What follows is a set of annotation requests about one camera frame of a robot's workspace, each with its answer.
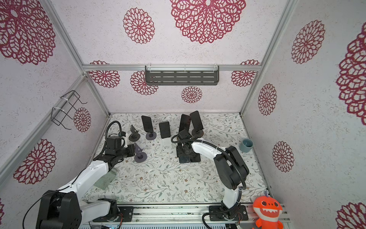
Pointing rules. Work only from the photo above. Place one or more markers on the red shark plush toy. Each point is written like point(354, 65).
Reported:
point(268, 210)

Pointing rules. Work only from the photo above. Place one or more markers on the teal ceramic cup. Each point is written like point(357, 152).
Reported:
point(246, 145)

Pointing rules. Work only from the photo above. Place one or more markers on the black phone stand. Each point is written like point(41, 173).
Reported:
point(134, 136)

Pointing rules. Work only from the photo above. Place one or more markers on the black wire wall rack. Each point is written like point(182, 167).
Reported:
point(62, 112)

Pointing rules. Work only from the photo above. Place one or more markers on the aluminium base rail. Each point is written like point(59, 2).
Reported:
point(181, 214)

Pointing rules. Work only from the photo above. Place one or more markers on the grey phone stand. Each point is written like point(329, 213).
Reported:
point(140, 156)

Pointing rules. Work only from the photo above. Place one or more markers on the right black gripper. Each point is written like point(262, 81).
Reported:
point(179, 152)

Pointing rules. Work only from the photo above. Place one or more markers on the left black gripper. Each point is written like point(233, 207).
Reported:
point(131, 148)

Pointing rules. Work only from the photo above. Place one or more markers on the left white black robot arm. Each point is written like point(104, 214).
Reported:
point(63, 208)

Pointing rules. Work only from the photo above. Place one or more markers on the back left grey stand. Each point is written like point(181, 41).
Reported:
point(151, 136)

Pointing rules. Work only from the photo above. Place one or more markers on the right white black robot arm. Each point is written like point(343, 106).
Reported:
point(230, 166)

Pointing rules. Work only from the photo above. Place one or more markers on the grey wall shelf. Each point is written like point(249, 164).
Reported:
point(182, 76)

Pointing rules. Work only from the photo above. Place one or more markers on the black smartphone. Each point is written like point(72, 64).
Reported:
point(184, 159)
point(196, 121)
point(185, 123)
point(165, 129)
point(195, 159)
point(147, 124)

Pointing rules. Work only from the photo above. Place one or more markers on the green cloth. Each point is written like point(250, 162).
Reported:
point(105, 180)

